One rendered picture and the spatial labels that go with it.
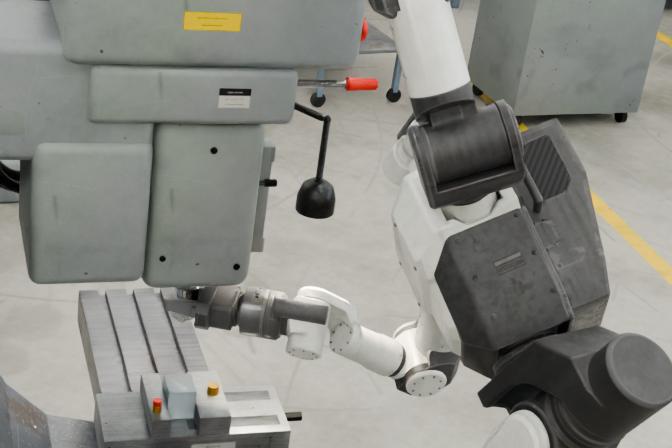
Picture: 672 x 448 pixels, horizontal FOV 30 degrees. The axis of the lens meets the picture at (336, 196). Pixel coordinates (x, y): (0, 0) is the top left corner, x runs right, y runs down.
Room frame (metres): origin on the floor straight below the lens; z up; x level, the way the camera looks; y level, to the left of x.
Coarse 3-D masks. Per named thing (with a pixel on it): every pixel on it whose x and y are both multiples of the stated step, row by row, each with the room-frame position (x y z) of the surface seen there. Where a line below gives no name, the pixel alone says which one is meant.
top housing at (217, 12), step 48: (96, 0) 1.77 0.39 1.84; (144, 0) 1.79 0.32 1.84; (192, 0) 1.82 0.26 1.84; (240, 0) 1.84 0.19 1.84; (288, 0) 1.87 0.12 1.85; (336, 0) 1.90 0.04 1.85; (96, 48) 1.77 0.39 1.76; (144, 48) 1.79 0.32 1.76; (192, 48) 1.82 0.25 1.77; (240, 48) 1.85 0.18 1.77; (288, 48) 1.87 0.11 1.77; (336, 48) 1.90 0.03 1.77
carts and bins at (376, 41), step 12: (372, 36) 6.49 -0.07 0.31; (384, 36) 6.52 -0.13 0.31; (360, 48) 6.26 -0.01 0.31; (372, 48) 6.29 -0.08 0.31; (384, 48) 6.32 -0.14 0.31; (396, 60) 6.37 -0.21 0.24; (324, 72) 6.13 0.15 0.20; (396, 72) 6.35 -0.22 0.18; (396, 84) 6.36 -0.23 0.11; (312, 96) 6.12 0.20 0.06; (324, 96) 6.14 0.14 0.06; (396, 96) 6.37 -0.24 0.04
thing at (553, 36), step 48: (480, 0) 6.70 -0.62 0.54; (528, 0) 6.28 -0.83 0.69; (576, 0) 6.31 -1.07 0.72; (624, 0) 6.44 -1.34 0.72; (480, 48) 6.61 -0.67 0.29; (528, 48) 6.22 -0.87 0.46; (576, 48) 6.34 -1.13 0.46; (624, 48) 6.47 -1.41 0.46; (528, 96) 6.24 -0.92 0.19; (576, 96) 6.37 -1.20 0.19; (624, 96) 6.51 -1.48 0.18
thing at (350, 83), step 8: (304, 80) 1.91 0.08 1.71; (312, 80) 1.92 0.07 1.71; (320, 80) 1.92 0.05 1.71; (328, 80) 1.93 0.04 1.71; (336, 80) 1.94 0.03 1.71; (344, 80) 1.94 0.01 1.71; (352, 80) 1.94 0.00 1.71; (360, 80) 1.94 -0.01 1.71; (368, 80) 1.95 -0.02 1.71; (376, 80) 1.96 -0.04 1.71; (352, 88) 1.93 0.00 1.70; (360, 88) 1.94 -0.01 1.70; (368, 88) 1.95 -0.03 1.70; (376, 88) 1.95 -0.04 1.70
